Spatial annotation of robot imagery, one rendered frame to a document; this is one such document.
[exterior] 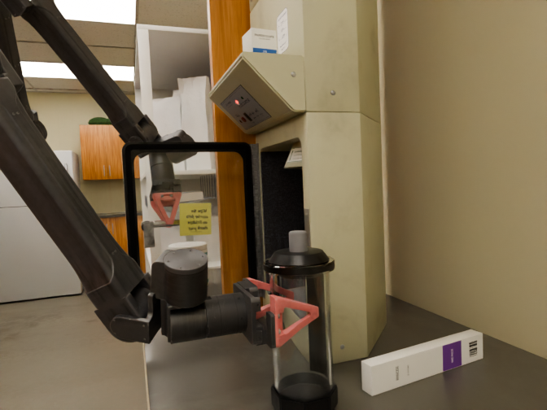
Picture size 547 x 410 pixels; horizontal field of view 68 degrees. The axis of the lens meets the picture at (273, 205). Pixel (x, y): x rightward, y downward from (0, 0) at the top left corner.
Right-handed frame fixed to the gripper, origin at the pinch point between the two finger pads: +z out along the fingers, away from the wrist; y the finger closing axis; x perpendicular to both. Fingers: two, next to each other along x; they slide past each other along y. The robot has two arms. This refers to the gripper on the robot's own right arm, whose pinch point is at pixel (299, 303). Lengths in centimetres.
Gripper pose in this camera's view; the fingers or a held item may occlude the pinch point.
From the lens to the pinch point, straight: 64.5
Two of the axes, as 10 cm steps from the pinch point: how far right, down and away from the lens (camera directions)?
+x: 0.4, 10.0, 0.5
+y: -3.3, -0.3, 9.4
